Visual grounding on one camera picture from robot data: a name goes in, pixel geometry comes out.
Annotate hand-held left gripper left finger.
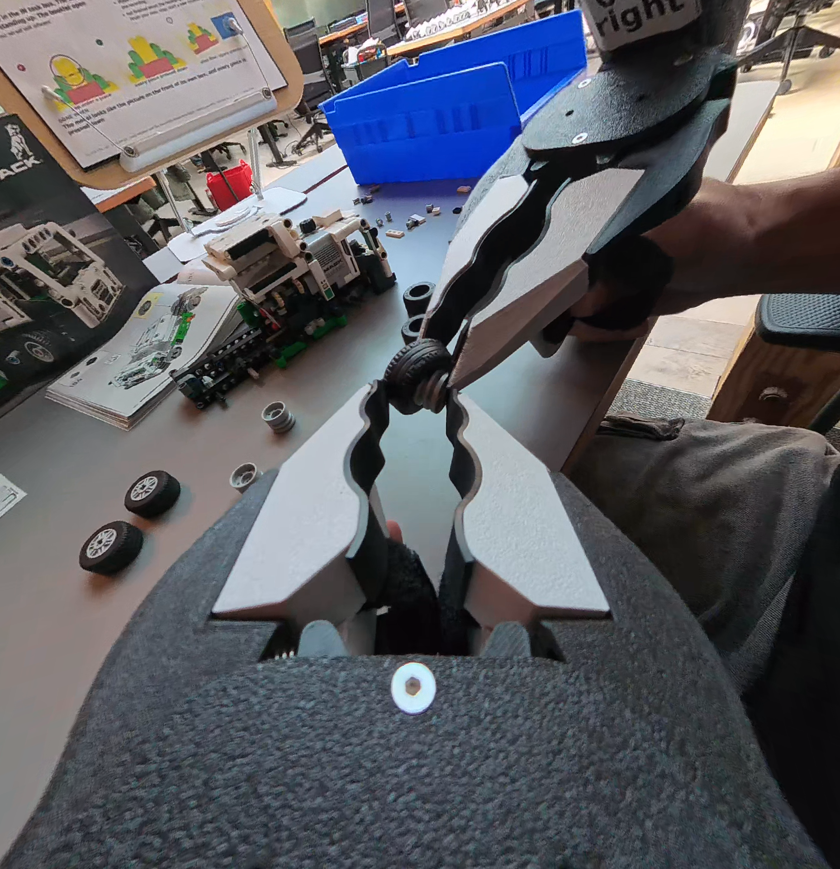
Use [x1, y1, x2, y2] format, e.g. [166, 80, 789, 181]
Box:
[211, 382, 394, 622]

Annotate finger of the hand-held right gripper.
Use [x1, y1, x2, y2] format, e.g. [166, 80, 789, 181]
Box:
[420, 175, 551, 347]
[449, 168, 646, 391]

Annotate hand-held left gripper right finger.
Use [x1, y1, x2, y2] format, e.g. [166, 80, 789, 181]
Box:
[441, 390, 612, 622]

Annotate person's right forearm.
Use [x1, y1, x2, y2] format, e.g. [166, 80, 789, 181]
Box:
[739, 165, 840, 300]

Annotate scattered small lego pieces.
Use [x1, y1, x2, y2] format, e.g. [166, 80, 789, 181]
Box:
[352, 182, 475, 240]

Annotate assembled black lego wheel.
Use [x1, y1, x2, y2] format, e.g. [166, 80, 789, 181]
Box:
[78, 520, 144, 577]
[124, 470, 182, 519]

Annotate white lego truck model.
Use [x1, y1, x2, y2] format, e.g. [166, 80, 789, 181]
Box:
[172, 209, 398, 410]

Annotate lego instruction booklet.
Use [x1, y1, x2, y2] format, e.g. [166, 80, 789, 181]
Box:
[45, 284, 247, 432]

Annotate black lego truck box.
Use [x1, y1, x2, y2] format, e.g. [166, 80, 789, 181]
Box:
[0, 114, 161, 429]

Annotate person's right hand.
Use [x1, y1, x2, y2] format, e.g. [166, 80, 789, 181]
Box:
[569, 178, 748, 342]

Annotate blue plastic storage bin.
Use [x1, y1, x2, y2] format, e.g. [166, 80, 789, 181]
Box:
[393, 10, 588, 116]
[318, 62, 529, 186]

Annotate dark floor mat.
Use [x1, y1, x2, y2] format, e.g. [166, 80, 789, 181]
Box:
[606, 377, 840, 452]

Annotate person's grey trousers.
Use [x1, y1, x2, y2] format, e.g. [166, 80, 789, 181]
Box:
[572, 414, 840, 714]

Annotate black office chair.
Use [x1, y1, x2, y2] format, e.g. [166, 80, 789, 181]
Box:
[284, 19, 339, 153]
[735, 0, 840, 96]

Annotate long wooden desk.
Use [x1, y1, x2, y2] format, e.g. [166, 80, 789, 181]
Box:
[386, 0, 536, 58]

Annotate white stand base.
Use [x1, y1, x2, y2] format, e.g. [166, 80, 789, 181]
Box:
[167, 186, 308, 263]

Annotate wooden cabinet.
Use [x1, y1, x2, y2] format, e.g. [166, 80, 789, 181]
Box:
[708, 319, 840, 429]

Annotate black chair armrest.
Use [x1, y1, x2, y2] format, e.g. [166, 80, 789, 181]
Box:
[755, 293, 840, 354]

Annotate red plastic bin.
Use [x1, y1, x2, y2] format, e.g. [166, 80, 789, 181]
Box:
[206, 159, 254, 211]

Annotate wooden clipboard stand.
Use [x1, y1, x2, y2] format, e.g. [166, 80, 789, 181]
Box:
[0, 0, 305, 191]

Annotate white page holder bar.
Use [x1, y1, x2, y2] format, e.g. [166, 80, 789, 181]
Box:
[43, 85, 280, 174]

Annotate person's black shirt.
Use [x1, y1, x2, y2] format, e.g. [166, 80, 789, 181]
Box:
[752, 455, 840, 869]

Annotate printed instruction sheet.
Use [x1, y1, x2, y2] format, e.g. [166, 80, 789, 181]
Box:
[0, 0, 288, 169]

